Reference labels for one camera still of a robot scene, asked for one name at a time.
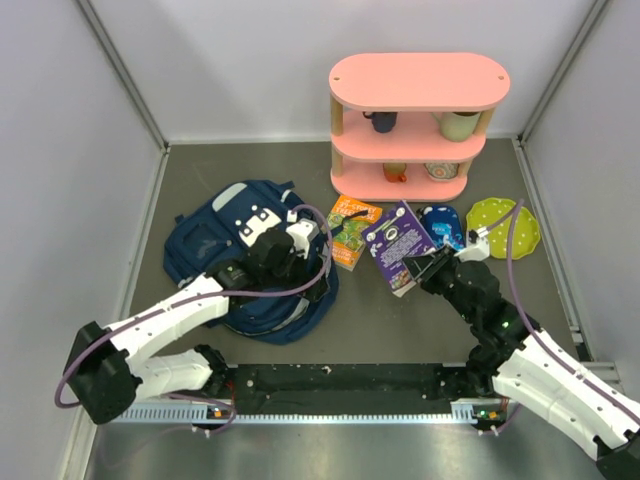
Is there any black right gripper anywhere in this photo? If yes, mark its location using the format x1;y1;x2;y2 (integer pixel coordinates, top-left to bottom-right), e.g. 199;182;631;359
402;243;477;323

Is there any purple paperback book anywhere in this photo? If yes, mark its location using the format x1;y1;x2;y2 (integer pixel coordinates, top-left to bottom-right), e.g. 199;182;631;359
362;200;436;298

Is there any orange Treehouse book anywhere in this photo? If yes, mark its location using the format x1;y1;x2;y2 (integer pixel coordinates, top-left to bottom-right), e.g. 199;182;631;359
327;195;383;271

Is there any navy blue backpack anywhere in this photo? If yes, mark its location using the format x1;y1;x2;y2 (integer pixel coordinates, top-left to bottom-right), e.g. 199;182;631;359
163;180;339;345

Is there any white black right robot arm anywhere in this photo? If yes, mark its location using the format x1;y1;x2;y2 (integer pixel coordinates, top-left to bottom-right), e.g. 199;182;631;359
402;248;639;479

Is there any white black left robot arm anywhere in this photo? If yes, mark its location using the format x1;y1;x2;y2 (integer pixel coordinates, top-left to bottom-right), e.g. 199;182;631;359
61;219;335;425

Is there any blue dinosaur pencil case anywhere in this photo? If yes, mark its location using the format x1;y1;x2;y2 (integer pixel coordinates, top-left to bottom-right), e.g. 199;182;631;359
417;205;466;251

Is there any green polka dot plate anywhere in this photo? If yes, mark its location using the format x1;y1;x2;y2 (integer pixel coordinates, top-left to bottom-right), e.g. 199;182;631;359
465;196;541;261

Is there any patterned flower-shaped bowl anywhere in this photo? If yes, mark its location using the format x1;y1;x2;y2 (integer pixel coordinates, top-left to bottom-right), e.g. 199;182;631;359
424;163;459;182

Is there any orange cup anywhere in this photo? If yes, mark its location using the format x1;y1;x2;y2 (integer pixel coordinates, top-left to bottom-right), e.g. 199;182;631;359
383;162;407;183

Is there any pink three-tier shelf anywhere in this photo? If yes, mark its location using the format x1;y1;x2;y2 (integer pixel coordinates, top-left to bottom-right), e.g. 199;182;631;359
328;52;511;202

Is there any pale green mug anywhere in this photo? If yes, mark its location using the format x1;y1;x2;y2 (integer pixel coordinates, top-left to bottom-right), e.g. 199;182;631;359
431;112;480;142

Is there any dark blue mug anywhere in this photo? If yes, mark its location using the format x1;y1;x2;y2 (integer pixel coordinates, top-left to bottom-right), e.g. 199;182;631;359
362;112;398;134

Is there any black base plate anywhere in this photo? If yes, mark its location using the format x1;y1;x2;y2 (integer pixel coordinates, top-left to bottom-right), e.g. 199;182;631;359
199;362;501;415

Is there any aluminium frame rail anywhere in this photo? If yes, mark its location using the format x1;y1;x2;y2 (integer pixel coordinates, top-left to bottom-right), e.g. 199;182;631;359
79;362;628;426

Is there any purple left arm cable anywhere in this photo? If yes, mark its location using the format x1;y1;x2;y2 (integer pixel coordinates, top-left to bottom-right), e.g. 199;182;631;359
53;203;335;436

